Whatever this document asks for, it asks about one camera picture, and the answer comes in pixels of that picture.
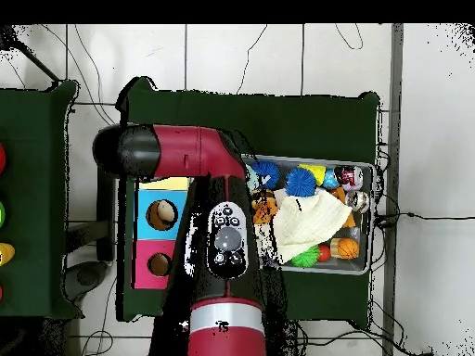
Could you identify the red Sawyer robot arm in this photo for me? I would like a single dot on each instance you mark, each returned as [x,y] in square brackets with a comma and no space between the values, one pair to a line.
[185,150]

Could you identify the wooden three-hole box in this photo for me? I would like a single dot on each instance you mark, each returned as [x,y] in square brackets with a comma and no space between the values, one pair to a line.
[156,226]

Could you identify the shallow mesh bin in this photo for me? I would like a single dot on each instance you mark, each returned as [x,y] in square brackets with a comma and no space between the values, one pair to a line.
[365,259]

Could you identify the mint green waffle cloth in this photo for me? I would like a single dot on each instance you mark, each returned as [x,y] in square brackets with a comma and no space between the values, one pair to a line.
[252,178]

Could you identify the toy burger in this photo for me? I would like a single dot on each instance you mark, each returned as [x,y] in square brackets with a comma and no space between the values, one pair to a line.
[261,196]

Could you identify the blue spiky ball with eyes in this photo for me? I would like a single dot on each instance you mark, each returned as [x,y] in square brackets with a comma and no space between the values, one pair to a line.
[300,181]

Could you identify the cream waffle cloth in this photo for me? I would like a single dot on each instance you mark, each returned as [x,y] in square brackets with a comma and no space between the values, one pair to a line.
[311,222]

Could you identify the yellow foam wedge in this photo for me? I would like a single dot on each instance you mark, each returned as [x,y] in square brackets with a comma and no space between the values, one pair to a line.
[317,172]

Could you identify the green spiky ball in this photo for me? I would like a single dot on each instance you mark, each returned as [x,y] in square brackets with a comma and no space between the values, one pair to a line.
[306,256]

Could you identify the dark green table cloth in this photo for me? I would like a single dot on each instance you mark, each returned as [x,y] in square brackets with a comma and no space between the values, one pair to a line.
[297,118]

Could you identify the crushed soda can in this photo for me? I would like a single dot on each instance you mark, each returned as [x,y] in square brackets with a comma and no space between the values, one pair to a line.
[349,178]

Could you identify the orange toy basketball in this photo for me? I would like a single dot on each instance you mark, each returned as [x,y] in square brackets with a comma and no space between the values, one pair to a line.
[347,248]

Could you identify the black upright bar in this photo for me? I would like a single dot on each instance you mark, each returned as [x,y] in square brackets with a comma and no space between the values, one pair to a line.
[105,215]

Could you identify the dark green side table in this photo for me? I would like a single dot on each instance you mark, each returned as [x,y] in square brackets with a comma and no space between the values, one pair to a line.
[37,185]

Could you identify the green round object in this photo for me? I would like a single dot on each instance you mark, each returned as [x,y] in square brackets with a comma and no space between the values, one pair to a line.
[1,214]

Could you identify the yellow round object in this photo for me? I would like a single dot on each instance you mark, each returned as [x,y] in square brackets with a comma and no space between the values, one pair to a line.
[5,253]

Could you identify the orange round object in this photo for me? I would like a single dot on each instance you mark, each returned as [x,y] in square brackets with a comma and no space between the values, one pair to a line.
[1,157]

